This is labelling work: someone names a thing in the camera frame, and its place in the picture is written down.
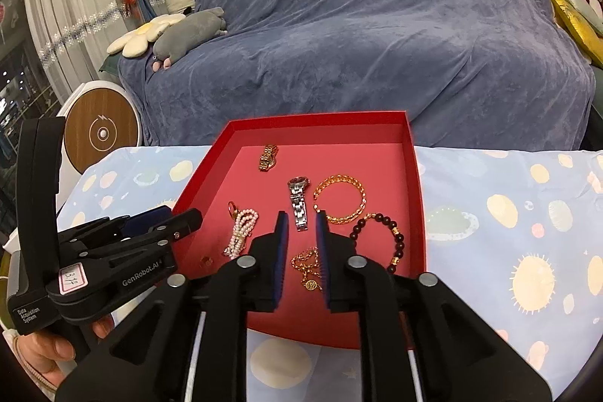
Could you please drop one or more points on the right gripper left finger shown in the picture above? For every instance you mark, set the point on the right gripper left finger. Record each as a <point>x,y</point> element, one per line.
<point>264,286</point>

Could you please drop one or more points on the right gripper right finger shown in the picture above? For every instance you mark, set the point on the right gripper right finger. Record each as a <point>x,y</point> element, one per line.
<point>341,284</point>

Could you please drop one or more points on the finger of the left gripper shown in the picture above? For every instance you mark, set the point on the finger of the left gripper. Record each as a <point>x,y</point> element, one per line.
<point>106,231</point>
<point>178,226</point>

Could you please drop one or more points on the gold hoop earring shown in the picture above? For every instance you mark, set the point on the gold hoop earring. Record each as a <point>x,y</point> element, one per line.
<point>205,262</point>

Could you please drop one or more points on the red jewelry box tray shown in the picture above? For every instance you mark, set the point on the red jewelry box tray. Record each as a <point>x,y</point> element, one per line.
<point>348,165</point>

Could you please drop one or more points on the left hand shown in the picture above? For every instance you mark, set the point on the left hand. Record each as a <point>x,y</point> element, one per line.
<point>40,354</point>

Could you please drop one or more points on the silver wristwatch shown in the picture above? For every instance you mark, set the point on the silver wristwatch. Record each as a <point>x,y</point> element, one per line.
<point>297,187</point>

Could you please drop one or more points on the round wooden white device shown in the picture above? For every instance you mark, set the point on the round wooden white device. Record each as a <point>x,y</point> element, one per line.
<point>100,118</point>

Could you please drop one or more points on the blue planet print tablecloth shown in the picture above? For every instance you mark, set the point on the blue planet print tablecloth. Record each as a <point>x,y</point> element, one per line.
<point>538,284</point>

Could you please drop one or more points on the white flower plush cushion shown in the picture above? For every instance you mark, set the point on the white flower plush cushion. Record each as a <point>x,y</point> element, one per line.
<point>135,43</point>

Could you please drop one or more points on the grey plush toy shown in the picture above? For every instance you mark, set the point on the grey plush toy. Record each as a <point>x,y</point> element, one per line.
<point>177,40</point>

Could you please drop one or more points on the blue sofa cover blanket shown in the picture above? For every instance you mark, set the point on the blue sofa cover blanket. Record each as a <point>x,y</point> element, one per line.
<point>485,74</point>

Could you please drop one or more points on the yellow pillow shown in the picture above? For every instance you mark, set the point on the yellow pillow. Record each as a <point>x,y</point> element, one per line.
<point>580,30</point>

